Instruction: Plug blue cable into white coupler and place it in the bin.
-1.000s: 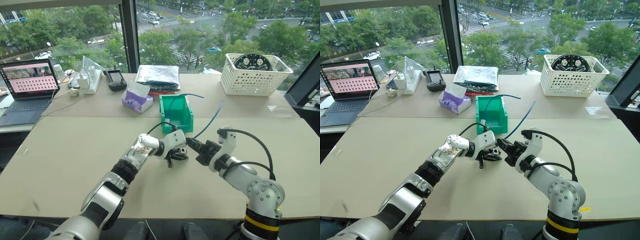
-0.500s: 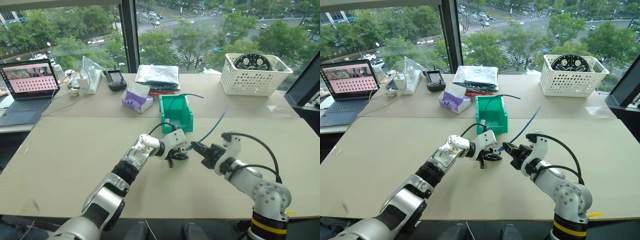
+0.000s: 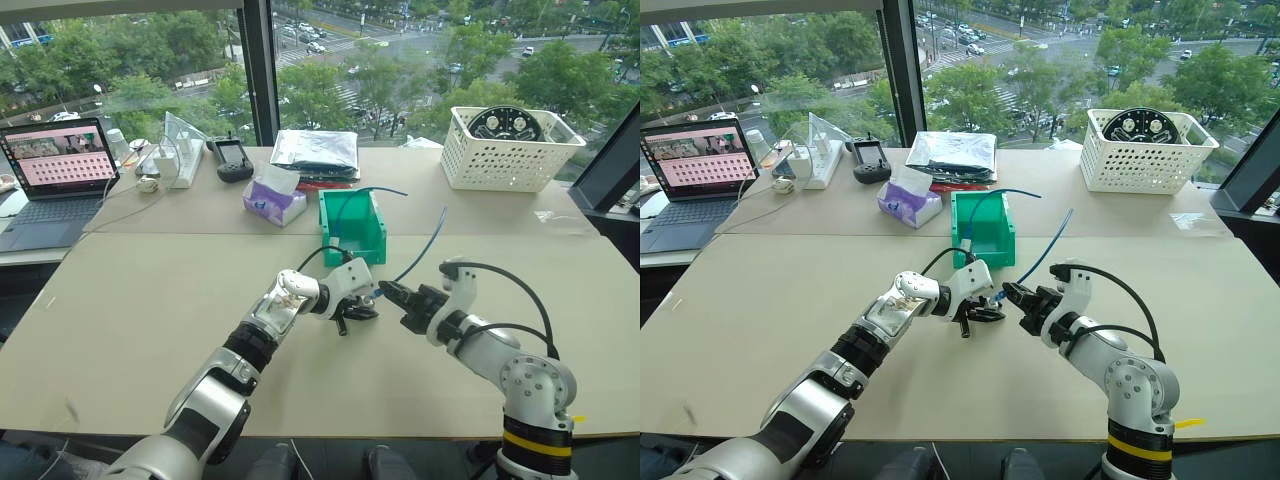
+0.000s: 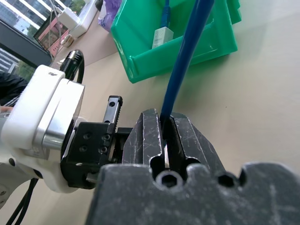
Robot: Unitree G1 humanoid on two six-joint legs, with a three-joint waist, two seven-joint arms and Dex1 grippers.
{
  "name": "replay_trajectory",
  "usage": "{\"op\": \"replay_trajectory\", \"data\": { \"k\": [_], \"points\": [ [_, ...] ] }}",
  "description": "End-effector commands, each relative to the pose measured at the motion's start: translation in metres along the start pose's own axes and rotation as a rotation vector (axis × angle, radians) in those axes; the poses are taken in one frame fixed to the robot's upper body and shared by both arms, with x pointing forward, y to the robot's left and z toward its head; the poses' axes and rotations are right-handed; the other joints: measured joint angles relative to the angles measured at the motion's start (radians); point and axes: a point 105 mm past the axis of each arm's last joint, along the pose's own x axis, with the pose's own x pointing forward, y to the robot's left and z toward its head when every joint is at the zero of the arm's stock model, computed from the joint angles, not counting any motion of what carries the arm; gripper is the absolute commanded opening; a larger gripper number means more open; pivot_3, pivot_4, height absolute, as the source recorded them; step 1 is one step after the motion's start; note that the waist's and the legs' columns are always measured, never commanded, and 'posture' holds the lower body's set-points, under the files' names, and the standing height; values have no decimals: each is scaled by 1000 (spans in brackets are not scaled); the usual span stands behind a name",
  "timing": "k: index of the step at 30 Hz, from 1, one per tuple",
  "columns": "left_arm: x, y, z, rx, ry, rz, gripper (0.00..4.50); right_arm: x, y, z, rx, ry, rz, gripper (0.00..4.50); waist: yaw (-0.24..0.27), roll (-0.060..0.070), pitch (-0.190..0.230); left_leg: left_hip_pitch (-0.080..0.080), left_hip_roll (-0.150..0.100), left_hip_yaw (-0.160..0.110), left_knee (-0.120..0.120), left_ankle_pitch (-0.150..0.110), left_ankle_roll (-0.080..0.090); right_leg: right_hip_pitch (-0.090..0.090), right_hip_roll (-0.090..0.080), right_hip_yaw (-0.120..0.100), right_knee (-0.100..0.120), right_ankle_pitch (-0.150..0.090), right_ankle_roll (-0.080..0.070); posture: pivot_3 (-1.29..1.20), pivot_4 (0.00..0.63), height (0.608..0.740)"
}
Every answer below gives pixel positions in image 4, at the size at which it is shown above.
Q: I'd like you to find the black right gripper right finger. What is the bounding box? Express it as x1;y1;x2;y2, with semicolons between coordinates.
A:
163;112;226;175

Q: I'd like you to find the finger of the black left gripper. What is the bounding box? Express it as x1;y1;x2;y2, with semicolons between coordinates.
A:
102;95;124;125

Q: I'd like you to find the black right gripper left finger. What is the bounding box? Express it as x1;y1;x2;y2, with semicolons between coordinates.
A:
121;108;164;166

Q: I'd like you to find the green plastic bin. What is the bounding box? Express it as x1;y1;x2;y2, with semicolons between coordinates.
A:
110;0;239;84
226;0;242;24

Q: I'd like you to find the white coupler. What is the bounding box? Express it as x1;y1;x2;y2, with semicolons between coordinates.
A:
151;26;175;50

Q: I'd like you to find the small beige round object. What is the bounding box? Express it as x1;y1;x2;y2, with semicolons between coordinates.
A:
60;34;74;47

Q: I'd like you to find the white box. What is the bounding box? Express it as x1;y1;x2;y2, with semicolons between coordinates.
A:
69;0;101;38

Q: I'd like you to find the purple plastic bag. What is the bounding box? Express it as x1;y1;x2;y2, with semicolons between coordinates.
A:
97;0;123;33

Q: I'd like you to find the black framed pink picture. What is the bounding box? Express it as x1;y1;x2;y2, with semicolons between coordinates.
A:
32;14;71;56

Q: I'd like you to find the person in dark clothing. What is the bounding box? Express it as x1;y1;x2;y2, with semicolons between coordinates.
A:
0;71;29;113

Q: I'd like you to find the white power adapter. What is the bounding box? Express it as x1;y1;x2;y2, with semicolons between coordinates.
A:
58;7;82;31

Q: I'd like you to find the black cable with metal plug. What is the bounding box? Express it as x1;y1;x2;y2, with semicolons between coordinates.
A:
59;49;85;84

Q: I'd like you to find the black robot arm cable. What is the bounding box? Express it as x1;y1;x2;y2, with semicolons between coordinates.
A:
4;177;39;225

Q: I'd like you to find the blue cable with plug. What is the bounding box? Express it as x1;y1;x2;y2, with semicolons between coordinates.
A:
160;0;173;29

